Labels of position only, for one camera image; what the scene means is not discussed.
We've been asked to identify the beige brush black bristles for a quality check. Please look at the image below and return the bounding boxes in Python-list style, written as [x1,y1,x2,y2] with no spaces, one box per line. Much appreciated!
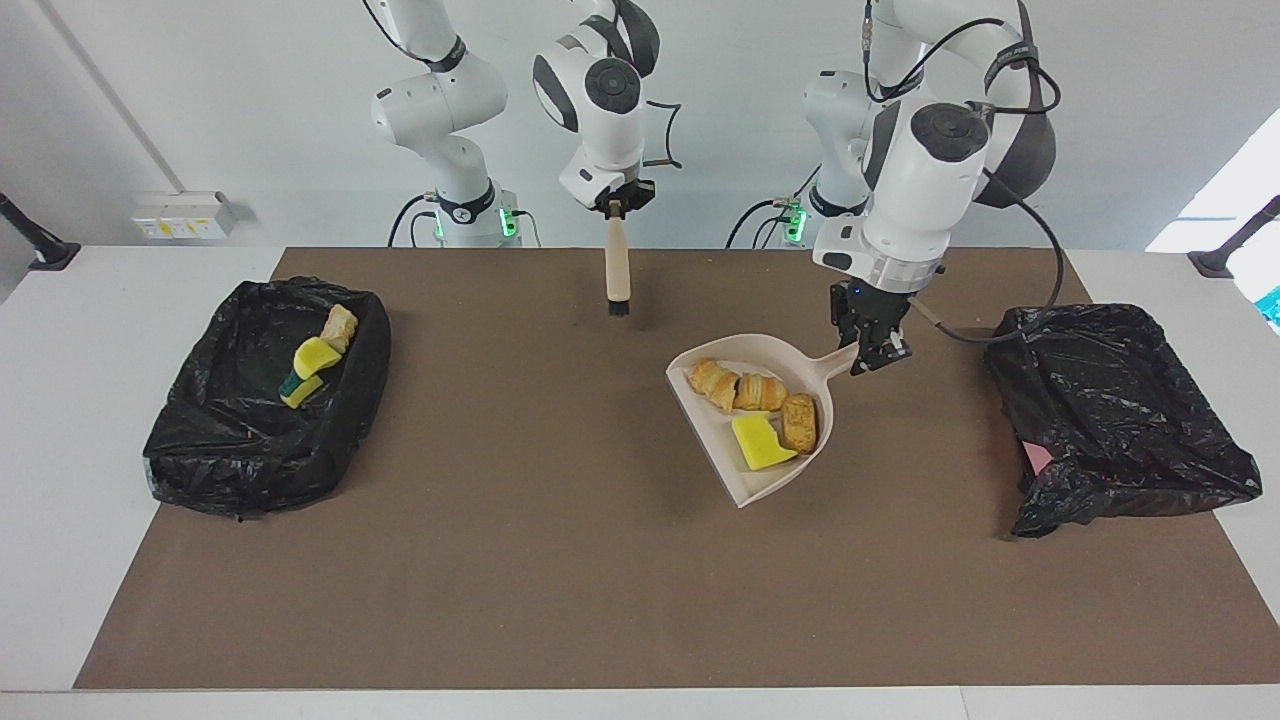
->
[603,198,636,320]

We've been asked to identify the brown bread roll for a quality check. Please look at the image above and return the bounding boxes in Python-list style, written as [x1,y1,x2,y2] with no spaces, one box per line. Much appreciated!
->
[779,392,820,455]

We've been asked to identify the small golden croissant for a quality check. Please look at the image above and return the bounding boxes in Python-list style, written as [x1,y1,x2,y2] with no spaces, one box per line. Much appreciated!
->
[734,371,790,414]

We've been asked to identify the yellow green sponge block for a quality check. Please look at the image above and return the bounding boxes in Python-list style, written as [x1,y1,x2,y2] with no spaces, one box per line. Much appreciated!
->
[730,412,800,473]

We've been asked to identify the pale layered croissant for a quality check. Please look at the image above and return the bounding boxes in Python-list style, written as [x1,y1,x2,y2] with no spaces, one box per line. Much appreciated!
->
[689,357,742,414]

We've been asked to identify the beige plastic dustpan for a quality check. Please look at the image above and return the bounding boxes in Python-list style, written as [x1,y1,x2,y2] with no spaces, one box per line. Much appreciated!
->
[665,333,863,510]

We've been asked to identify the orange white striped croissant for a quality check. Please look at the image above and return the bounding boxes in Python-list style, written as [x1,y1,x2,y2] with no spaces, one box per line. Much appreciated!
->
[321,303,360,357]

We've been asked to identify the lumpy yellow sponge chunk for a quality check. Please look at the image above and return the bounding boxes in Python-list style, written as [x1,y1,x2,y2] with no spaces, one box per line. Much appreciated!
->
[292,336,344,382]

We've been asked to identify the black bag lined bin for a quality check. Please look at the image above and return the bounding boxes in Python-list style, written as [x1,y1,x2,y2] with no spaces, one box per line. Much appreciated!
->
[142,277,393,520]
[983,303,1263,540]

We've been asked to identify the brown table mat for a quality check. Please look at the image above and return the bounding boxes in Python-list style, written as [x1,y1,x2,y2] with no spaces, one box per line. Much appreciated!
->
[73,247,1280,691]

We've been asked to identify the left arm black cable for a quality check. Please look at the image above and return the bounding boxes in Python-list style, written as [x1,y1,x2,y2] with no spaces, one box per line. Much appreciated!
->
[863,0,1067,347]

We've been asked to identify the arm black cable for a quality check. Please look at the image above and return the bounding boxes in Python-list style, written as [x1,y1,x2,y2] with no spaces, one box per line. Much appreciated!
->
[643,98,687,171]
[863,0,1067,347]

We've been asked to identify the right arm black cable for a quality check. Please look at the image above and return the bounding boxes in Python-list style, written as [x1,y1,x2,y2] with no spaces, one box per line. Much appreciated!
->
[643,98,687,171]

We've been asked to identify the white wall outlet box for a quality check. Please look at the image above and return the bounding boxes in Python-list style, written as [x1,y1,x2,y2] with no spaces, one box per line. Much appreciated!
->
[132,191,239,241]

